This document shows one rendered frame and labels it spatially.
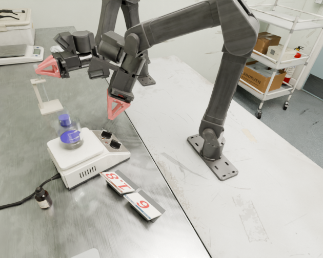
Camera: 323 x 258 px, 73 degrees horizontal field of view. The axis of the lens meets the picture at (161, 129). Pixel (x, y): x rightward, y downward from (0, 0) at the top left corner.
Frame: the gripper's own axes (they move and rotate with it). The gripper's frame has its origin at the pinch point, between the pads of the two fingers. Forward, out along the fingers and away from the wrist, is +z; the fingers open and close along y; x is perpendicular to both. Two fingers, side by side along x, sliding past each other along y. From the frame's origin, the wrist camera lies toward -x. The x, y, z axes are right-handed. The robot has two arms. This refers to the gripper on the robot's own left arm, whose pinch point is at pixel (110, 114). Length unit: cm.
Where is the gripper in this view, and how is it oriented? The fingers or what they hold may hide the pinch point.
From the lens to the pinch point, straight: 69.0
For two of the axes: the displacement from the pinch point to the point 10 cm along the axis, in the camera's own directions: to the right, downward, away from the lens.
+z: -4.4, 8.4, 3.2
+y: 2.6, 4.6, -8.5
